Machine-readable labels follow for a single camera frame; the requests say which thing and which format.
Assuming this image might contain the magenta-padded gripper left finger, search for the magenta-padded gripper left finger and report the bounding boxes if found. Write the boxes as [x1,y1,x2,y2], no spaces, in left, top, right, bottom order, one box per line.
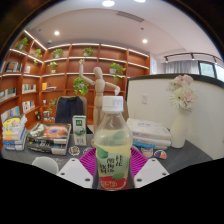
[56,147,98,190]

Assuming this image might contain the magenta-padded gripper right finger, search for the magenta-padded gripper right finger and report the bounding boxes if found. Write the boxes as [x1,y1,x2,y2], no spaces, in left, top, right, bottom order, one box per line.
[129,147,169,190]

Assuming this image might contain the clear drink bottle white cap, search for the clear drink bottle white cap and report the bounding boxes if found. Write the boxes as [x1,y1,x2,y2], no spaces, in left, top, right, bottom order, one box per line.
[93,95,134,191]

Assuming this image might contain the blue white tissue pack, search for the blue white tissue pack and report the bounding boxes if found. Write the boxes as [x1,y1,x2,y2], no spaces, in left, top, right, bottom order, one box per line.
[132,140,169,151]

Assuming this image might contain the white mug triangle pattern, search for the white mug triangle pattern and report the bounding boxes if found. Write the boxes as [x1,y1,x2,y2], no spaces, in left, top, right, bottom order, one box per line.
[31,156,60,175]

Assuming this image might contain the small green white carton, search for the small green white carton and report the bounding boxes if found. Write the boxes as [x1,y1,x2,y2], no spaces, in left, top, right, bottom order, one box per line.
[72,115,88,147]

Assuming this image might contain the dark book orange cover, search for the dark book orange cover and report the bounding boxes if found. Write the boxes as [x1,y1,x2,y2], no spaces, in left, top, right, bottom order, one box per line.
[28,122,73,140]

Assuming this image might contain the white vase with flowers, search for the white vase with flowers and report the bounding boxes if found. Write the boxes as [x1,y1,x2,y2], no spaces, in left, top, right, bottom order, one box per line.
[165,73,198,149]

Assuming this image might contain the tan chair with dark jacket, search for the tan chair with dark jacket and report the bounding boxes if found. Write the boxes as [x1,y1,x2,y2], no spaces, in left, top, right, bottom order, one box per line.
[54,95,88,125]

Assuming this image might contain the white partition black top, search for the white partition black top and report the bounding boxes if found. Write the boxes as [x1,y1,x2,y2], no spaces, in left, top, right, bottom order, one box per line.
[125,73,224,161]

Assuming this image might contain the colourful book stack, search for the colourful book stack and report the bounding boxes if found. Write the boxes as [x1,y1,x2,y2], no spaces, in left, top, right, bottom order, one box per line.
[1,114,29,152]

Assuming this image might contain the wooden artist mannequin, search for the wooden artist mannequin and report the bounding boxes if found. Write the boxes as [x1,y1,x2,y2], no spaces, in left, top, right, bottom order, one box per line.
[78,59,121,134]

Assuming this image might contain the wooden shelf unit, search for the wooden shelf unit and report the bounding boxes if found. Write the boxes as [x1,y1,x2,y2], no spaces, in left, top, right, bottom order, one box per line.
[0,29,151,134]

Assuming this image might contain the grey curtain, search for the grey curtain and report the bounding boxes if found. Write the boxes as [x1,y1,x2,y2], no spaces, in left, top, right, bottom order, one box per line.
[164,59,200,75]

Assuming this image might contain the window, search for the window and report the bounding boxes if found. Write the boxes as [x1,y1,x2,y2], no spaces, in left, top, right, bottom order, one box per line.
[199,61,224,83]

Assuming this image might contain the ceiling air vent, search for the ceiling air vent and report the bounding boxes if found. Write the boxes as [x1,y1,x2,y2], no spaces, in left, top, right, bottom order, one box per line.
[116,10,145,23]

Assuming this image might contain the recessed ceiling lights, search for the recessed ceiling lights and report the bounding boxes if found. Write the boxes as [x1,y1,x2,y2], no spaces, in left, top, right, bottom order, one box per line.
[53,0,149,45]

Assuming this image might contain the black track light rail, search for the black track light rail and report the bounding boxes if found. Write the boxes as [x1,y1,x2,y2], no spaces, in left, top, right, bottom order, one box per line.
[163,51,224,64]

